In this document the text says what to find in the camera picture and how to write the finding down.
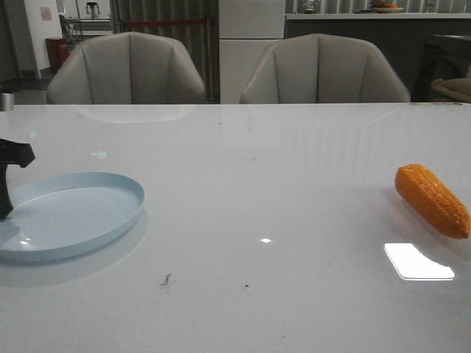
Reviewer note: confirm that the red trash bin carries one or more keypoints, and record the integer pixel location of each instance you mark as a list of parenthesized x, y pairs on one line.
[(57, 51)]

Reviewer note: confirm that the white cabinet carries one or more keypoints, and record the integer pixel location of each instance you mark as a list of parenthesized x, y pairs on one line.
[(246, 28)]

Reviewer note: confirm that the grey upholstered chair right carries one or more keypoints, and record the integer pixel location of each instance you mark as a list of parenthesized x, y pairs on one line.
[(323, 69)]

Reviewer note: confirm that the pink wall notice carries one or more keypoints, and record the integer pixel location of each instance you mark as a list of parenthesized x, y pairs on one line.
[(46, 13)]

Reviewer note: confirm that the light blue round plate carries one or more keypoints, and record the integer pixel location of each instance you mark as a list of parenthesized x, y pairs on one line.
[(69, 215)]

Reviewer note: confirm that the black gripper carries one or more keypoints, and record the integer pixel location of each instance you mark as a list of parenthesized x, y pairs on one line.
[(11, 153)]

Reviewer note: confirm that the orange plastic corn cob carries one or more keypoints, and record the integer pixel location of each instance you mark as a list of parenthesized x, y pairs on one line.
[(433, 200)]

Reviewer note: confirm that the red barrier belt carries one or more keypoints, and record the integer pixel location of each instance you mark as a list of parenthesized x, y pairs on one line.
[(185, 22)]

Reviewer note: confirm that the grey counter with white top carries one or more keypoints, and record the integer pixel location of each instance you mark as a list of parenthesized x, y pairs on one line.
[(402, 37)]

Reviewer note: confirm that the grey upholstered chair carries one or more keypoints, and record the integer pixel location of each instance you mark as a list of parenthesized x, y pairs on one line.
[(323, 69), (128, 68)]

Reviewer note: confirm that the tan cushion seat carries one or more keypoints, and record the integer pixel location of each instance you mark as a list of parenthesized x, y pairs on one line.
[(457, 90)]

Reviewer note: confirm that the grey upholstered chair left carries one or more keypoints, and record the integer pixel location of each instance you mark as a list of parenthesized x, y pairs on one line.
[(128, 68)]

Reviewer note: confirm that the fruit bowl on counter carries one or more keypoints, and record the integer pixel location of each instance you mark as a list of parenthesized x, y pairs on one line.
[(381, 6)]

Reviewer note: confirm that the folding stand with kettle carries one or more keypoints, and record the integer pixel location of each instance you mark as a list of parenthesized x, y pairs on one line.
[(81, 20)]

